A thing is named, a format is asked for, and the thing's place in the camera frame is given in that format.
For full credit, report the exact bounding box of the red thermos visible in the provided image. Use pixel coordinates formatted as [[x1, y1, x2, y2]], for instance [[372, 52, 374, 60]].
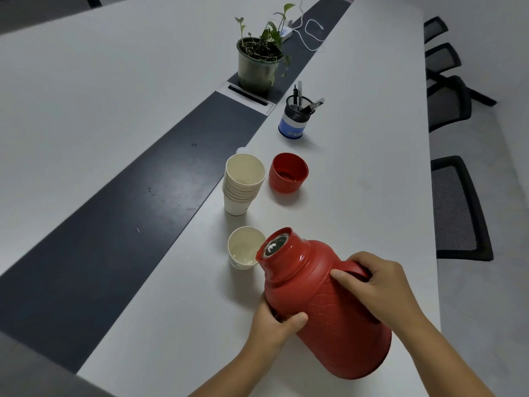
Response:
[[255, 227, 392, 380]]

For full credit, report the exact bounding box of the person's left hand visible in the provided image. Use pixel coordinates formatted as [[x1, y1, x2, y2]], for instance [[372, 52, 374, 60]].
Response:
[[247, 293, 310, 363]]

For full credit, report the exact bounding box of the potted green plant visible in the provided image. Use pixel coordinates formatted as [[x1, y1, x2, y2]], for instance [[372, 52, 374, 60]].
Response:
[[234, 3, 296, 95]]

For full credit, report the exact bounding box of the person's right hand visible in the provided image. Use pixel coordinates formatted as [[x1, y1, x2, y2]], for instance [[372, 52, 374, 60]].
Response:
[[330, 251, 429, 338]]

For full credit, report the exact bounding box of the stack of white paper cups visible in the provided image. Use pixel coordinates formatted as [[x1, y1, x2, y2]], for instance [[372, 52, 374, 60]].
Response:
[[222, 153, 267, 218]]

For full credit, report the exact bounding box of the black mesh pen holder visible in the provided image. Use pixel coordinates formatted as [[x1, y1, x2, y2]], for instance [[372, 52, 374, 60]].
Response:
[[278, 94, 315, 140]]

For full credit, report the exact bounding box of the white charging cable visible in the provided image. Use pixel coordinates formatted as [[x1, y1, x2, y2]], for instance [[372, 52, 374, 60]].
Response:
[[292, 18, 327, 53]]

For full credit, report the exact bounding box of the white paper cup blue print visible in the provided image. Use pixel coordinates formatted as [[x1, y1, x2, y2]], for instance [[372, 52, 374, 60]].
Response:
[[227, 226, 267, 272]]

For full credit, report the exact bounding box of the silver utility knife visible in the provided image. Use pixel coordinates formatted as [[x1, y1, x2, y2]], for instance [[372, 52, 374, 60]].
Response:
[[299, 98, 326, 115]]

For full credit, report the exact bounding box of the white conference table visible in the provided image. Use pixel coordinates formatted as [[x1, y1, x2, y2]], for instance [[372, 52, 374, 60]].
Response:
[[0, 0, 442, 397]]

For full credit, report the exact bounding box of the red thermos lid cup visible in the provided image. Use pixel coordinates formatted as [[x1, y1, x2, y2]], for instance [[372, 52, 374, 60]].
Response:
[[269, 152, 310, 194]]

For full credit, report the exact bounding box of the silver table cable hatch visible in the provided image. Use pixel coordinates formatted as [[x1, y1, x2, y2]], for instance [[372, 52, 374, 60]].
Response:
[[214, 81, 277, 117]]

